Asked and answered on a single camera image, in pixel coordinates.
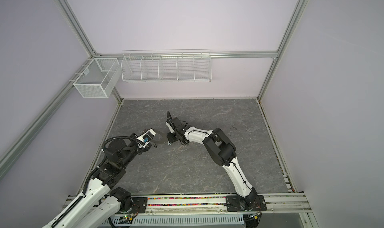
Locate large toothed metal keyring disc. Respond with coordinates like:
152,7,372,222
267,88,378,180
154,130,170,145

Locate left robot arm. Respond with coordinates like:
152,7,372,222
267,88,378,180
46,129,156,228

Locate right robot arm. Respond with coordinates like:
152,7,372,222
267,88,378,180
166,111,262,211

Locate small circuit board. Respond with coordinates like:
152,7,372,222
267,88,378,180
119,217,133,225

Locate white mesh box basket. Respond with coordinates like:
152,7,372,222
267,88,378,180
74,58,121,98

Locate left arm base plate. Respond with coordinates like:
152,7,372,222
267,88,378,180
119,197,148,215

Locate white wire shelf basket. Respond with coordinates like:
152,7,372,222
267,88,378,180
121,50,212,82

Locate white slotted cable duct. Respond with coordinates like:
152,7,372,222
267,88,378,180
112,214,245,228

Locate aluminium rail with coloured beads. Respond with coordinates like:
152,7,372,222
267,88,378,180
62,192,313,217

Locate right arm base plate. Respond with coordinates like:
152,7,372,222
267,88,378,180
225,195,267,212

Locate aluminium frame profiles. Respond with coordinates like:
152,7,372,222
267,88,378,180
1,0,309,178

